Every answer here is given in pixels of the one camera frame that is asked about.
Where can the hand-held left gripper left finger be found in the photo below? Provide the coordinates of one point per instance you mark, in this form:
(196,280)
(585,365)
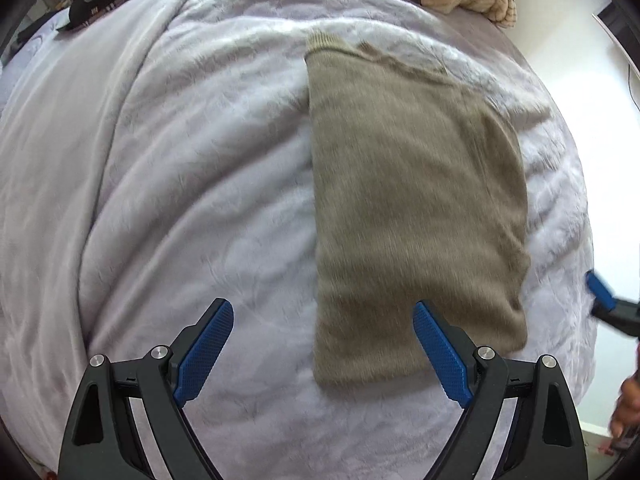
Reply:
(205,350)

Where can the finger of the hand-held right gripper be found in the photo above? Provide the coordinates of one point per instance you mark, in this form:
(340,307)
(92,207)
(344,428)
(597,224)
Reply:
(602,292)

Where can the person's right hand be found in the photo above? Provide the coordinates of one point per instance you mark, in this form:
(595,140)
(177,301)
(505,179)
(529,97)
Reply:
(629,405)

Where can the lavender bed blanket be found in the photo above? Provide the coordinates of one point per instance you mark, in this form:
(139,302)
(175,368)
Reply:
(175,160)

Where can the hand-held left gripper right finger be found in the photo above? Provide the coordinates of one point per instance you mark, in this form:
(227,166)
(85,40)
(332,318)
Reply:
(442,350)

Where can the beige knit sweater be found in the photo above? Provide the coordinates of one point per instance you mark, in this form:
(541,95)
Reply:
(415,200)

